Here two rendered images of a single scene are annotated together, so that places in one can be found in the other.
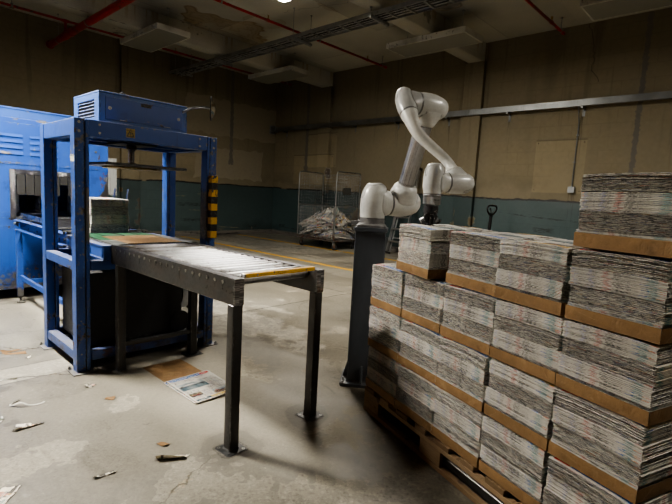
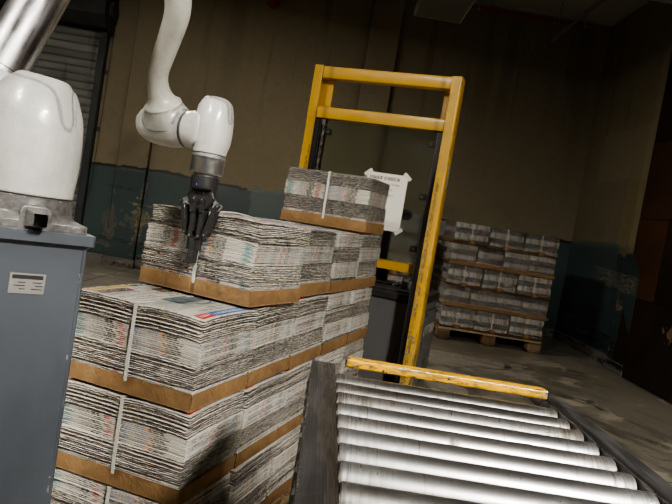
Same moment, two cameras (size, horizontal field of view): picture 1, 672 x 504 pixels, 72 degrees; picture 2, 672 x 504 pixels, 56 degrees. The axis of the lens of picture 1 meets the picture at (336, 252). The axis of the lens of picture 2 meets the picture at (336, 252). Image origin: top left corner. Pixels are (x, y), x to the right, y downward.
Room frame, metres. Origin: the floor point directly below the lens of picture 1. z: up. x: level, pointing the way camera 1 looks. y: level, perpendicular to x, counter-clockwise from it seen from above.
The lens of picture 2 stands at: (3.28, 1.03, 1.11)
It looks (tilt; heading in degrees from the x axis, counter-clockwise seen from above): 3 degrees down; 226
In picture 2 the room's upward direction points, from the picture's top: 9 degrees clockwise
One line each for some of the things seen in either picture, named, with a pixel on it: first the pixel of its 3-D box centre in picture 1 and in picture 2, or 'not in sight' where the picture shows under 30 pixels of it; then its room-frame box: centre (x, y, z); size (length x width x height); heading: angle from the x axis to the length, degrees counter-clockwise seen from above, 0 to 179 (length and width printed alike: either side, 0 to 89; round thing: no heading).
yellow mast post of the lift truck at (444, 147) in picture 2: not in sight; (423, 261); (0.86, -0.88, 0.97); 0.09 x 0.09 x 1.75; 27
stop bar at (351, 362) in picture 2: (281, 271); (445, 377); (2.15, 0.25, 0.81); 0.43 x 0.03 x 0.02; 137
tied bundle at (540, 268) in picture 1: (564, 273); (302, 254); (1.66, -0.84, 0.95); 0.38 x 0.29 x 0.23; 116
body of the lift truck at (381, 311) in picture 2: not in sight; (360, 351); (0.69, -1.34, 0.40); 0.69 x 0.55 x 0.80; 117
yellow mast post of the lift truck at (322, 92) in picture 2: not in sight; (298, 238); (1.17, -1.46, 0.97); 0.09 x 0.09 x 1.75; 27
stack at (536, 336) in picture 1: (467, 370); (227, 413); (2.05, -0.64, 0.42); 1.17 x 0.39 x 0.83; 27
